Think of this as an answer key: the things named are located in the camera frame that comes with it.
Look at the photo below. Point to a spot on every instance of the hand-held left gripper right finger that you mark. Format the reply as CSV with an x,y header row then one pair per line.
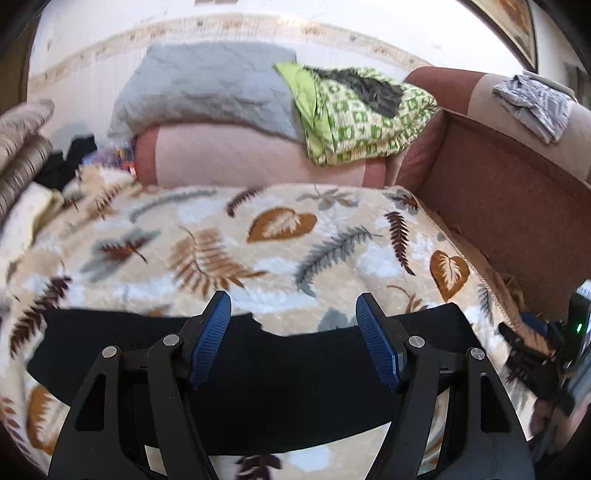
x,y
376,344

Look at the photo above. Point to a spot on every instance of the striped brown cushion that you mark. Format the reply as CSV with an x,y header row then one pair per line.
x,y
23,120
21,170

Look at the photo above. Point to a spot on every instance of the grey quilted blanket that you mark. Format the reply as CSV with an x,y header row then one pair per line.
x,y
207,87

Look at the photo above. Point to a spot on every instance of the dark grey cloth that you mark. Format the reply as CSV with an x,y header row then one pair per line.
x,y
369,90

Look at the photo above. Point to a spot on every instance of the green patterned cloth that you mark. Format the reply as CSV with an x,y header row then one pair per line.
x,y
364,134

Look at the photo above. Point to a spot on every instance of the framed wall picture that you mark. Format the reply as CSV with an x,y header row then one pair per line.
x,y
510,23

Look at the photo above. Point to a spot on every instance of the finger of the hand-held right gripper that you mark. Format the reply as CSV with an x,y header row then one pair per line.
x,y
531,334
538,376

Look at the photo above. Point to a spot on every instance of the reddish-brown sofa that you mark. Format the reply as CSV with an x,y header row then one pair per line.
x,y
498,194

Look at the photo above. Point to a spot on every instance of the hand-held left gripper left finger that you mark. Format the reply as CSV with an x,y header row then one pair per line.
x,y
211,339

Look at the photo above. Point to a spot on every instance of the leaf-print beige blanket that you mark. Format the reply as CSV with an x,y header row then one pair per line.
x,y
221,258

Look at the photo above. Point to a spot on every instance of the black pants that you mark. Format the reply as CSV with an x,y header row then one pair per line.
x,y
286,392

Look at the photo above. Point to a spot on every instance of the grey striped cloth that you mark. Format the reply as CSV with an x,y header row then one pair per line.
x,y
535,106

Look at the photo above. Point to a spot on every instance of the cream cloth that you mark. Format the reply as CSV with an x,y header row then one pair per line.
x,y
23,221

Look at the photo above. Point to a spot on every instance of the black cloth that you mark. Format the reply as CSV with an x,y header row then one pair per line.
x,y
64,161

